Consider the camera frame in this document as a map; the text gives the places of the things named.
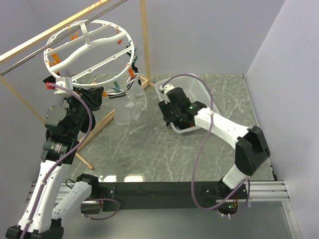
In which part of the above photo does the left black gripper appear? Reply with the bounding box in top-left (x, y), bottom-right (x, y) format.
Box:
top-left (64, 86), bottom-right (104, 138)

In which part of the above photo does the white round clip hanger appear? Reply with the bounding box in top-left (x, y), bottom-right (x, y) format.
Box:
top-left (43, 19), bottom-right (137, 89)

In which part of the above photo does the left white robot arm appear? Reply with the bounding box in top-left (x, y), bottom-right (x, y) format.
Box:
top-left (5, 84), bottom-right (104, 239)

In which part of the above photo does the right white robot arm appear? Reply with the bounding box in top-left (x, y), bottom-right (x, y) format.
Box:
top-left (158, 85), bottom-right (271, 199)

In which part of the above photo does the white plastic mesh basket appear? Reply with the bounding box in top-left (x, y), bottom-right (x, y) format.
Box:
top-left (169, 76), bottom-right (211, 134)

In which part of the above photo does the white striped hanging sock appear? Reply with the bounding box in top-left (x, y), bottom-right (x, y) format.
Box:
top-left (106, 89), bottom-right (131, 125)

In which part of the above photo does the black striped sock at left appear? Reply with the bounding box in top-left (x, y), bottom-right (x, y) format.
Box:
top-left (43, 76), bottom-right (56, 84)

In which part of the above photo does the metal hanging rod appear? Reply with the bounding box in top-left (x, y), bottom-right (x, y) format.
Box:
top-left (0, 0), bottom-right (125, 75)

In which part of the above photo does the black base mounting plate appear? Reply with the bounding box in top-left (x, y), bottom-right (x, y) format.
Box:
top-left (99, 181), bottom-right (250, 212)

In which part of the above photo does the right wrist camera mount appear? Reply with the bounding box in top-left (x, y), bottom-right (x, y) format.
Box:
top-left (159, 84), bottom-right (175, 95)

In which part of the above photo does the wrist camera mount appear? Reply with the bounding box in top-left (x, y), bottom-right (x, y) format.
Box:
top-left (159, 84), bottom-right (175, 95)
top-left (46, 77), bottom-right (73, 98)

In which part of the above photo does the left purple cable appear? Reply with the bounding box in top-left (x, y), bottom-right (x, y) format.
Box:
top-left (16, 83), bottom-right (122, 239)

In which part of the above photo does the purple cable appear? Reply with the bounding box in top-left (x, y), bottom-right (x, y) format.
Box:
top-left (160, 74), bottom-right (250, 221)
top-left (16, 83), bottom-right (122, 239)

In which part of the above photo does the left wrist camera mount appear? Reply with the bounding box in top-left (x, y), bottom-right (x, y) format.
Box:
top-left (46, 77), bottom-right (73, 98)

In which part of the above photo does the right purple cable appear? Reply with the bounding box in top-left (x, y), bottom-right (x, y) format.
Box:
top-left (160, 74), bottom-right (250, 221)

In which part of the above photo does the wooden rack frame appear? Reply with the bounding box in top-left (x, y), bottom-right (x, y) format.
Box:
top-left (0, 0), bottom-right (155, 170)

